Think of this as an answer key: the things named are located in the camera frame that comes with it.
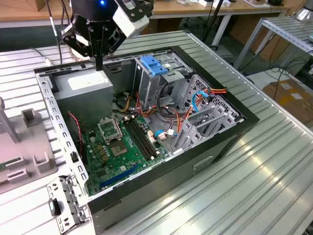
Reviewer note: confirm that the blue expansion slot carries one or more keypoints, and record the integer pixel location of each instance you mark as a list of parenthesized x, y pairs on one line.
[(119, 176)]

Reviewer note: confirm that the metal disk bay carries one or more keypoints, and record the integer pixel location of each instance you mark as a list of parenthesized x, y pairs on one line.
[(194, 139)]

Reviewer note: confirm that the black blue bracket latch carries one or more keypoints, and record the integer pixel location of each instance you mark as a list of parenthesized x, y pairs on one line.
[(55, 209)]

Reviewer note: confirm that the blue SATA plug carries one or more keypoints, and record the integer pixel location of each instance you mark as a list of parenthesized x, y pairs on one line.
[(160, 135)]

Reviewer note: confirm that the black RAM slot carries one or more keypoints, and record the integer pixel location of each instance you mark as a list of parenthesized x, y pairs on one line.
[(145, 138), (142, 138), (139, 138), (136, 138)]

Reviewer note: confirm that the white board connector block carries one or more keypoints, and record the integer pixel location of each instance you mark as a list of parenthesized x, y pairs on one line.
[(151, 137)]

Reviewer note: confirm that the green motherboard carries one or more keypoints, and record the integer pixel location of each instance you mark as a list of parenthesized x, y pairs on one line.
[(129, 156)]

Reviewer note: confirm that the black square chip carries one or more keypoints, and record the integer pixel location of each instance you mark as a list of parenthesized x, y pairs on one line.
[(102, 173)]

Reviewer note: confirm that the metal card retention bracket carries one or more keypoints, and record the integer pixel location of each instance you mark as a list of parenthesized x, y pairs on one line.
[(54, 188)]

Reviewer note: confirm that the metal slat shelf table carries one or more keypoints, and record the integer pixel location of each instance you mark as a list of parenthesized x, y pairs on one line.
[(281, 26)]

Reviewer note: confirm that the brown cardboard sheet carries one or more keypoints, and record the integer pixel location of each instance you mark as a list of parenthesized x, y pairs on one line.
[(244, 29)]

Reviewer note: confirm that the white box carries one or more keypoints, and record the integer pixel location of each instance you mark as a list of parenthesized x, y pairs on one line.
[(226, 3), (205, 2)]

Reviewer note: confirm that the cardboard box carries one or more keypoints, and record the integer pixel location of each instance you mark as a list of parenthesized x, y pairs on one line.
[(291, 102)]

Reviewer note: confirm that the blue plastic drive latch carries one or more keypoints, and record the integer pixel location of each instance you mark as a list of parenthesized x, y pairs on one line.
[(151, 64)]

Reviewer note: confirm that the grey parts rack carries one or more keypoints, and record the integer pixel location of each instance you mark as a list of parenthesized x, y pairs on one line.
[(27, 144)]

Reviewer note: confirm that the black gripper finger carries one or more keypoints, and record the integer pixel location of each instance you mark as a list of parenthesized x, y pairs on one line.
[(111, 46), (68, 36)]

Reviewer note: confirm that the green RAM stick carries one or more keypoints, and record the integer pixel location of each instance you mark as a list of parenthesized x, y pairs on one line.
[(1, 167)]

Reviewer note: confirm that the black open PC case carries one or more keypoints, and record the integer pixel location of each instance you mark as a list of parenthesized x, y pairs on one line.
[(159, 186)]

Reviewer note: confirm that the brown box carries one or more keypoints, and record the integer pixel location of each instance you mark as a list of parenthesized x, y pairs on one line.
[(41, 4)]

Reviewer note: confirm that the wooden desk white frame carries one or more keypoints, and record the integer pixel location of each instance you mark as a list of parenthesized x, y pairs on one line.
[(171, 9)]

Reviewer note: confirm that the black tripod stand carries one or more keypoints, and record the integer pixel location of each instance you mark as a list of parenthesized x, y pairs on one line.
[(210, 25)]

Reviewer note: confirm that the black desk device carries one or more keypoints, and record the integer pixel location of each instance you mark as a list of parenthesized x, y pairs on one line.
[(274, 2)]

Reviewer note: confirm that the CPU socket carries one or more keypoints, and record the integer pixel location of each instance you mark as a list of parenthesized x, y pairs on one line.
[(118, 148)]

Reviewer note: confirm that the grey power supply unit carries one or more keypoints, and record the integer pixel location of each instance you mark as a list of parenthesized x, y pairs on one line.
[(83, 102)]

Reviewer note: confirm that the white four pin connector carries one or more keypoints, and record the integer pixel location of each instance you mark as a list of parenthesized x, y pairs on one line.
[(92, 139)]

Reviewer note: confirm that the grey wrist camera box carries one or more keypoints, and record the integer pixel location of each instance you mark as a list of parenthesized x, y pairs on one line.
[(132, 23)]

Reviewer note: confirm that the metal optical drive cage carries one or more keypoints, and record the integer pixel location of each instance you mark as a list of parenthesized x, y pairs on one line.
[(149, 85)]

